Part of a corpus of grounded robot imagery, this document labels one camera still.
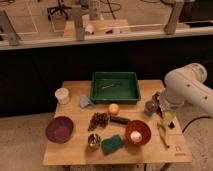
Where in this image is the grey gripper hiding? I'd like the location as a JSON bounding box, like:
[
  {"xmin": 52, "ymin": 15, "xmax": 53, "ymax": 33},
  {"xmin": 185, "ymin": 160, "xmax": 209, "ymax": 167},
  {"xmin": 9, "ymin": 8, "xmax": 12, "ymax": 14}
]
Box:
[{"xmin": 152, "ymin": 92, "xmax": 175, "ymax": 129}]

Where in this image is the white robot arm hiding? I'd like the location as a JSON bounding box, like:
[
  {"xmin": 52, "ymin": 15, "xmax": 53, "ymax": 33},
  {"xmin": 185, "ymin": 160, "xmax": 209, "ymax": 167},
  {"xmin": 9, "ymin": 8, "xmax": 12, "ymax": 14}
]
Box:
[{"xmin": 155, "ymin": 63, "xmax": 213, "ymax": 127}]

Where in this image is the red bowl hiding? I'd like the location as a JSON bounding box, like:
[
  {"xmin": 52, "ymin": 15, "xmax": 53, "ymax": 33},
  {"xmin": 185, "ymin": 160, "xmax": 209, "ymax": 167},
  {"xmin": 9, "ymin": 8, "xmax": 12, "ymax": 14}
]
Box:
[{"xmin": 125, "ymin": 120, "xmax": 151, "ymax": 145}]

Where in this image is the purple bowl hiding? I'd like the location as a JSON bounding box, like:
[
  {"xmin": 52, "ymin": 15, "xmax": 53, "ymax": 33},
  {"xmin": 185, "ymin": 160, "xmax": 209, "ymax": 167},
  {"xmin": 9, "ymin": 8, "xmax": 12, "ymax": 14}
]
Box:
[{"xmin": 45, "ymin": 116, "xmax": 74, "ymax": 144}]

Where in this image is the yellow banana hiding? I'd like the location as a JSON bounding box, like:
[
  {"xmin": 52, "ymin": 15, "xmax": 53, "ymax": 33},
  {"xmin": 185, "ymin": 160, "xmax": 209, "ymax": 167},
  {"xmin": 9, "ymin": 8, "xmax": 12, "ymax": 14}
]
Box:
[{"xmin": 157, "ymin": 123, "xmax": 170, "ymax": 148}]

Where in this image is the white egg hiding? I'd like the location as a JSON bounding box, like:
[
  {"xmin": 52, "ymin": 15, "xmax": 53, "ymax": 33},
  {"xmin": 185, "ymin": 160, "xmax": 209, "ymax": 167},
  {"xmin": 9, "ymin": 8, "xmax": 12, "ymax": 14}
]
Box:
[{"xmin": 130, "ymin": 131, "xmax": 142, "ymax": 142}]

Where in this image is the dark green cucumber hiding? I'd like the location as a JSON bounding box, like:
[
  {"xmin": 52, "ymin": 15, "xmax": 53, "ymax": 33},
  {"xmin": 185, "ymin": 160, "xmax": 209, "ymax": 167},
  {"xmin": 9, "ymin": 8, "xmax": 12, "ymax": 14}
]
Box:
[{"xmin": 110, "ymin": 116, "xmax": 130, "ymax": 125}]

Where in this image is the green sponge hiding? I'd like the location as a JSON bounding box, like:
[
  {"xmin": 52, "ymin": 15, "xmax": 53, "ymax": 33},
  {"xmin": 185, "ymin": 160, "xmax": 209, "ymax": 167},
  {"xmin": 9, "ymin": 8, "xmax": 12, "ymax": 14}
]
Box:
[{"xmin": 101, "ymin": 135, "xmax": 124, "ymax": 155}]

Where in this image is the orange fruit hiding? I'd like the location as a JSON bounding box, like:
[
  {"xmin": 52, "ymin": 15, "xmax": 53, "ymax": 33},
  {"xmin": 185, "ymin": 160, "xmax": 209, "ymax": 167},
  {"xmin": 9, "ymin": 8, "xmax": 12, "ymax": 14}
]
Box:
[{"xmin": 108, "ymin": 103, "xmax": 120, "ymax": 115}]

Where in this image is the bunch of dark grapes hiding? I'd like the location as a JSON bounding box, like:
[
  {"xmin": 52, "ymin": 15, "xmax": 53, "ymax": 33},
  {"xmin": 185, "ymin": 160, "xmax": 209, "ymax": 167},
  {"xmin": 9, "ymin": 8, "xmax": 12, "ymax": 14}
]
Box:
[{"xmin": 88, "ymin": 113, "xmax": 109, "ymax": 131}]

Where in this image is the green plastic tray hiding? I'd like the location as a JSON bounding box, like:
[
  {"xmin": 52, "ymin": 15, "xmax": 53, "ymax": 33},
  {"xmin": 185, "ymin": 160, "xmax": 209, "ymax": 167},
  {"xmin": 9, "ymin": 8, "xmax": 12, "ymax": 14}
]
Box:
[{"xmin": 90, "ymin": 72, "xmax": 141, "ymax": 104}]

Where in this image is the small metal cup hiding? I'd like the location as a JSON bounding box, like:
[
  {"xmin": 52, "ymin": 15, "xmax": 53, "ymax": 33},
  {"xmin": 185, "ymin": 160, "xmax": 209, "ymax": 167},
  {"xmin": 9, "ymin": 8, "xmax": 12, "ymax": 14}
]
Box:
[{"xmin": 88, "ymin": 134, "xmax": 101, "ymax": 149}]

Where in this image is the wooden table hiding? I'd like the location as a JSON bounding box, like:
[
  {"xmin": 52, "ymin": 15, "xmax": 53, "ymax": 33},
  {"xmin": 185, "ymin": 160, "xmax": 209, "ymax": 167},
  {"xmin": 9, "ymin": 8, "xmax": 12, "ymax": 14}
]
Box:
[{"xmin": 42, "ymin": 79, "xmax": 193, "ymax": 167}]

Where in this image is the grey crumpled cloth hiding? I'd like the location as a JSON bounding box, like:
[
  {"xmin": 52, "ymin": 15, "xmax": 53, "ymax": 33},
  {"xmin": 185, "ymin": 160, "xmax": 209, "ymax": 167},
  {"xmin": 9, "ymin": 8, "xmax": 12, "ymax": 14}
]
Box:
[{"xmin": 79, "ymin": 95, "xmax": 94, "ymax": 108}]

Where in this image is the white cup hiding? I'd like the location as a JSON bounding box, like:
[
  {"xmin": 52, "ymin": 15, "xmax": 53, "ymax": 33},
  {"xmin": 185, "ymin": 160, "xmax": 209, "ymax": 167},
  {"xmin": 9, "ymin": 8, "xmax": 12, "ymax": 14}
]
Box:
[{"xmin": 55, "ymin": 88, "xmax": 70, "ymax": 105}]

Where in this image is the black office chair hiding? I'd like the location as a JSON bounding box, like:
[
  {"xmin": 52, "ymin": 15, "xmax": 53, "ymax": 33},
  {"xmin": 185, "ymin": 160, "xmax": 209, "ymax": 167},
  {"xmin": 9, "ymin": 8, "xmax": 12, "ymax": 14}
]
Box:
[{"xmin": 47, "ymin": 0, "xmax": 70, "ymax": 20}]

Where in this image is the black cable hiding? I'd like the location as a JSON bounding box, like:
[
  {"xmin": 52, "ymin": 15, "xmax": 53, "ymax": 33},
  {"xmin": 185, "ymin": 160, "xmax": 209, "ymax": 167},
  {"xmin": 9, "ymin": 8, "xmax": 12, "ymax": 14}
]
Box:
[{"xmin": 181, "ymin": 115, "xmax": 212, "ymax": 134}]

